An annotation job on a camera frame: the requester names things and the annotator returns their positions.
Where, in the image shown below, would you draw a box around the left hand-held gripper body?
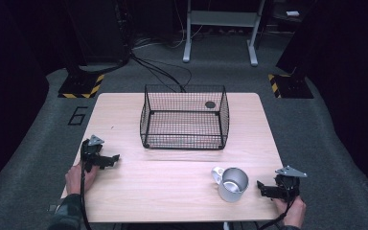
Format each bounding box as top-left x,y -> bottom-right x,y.
80,134 -> 106,173

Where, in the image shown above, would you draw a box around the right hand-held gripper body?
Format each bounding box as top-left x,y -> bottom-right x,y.
273,165 -> 309,203

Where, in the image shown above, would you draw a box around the person's right hand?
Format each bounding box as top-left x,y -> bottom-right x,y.
272,195 -> 308,230

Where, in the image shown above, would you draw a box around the person's left hand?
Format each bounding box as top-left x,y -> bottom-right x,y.
64,161 -> 101,196

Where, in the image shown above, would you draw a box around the silver metal cup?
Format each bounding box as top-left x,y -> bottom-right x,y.
211,166 -> 250,203

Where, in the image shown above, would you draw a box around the black base with hazard stripes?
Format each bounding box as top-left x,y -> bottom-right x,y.
267,73 -> 314,100
57,72 -> 105,100

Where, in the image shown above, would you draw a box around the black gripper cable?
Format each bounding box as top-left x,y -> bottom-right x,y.
80,139 -> 93,230
258,188 -> 298,230

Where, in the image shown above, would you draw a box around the black wire basket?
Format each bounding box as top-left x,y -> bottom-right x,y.
139,83 -> 231,150

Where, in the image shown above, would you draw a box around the black floor cables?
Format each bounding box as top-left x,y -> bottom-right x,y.
129,51 -> 194,94

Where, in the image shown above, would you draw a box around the white metal stand frame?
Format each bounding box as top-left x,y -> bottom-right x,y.
182,0 -> 266,67

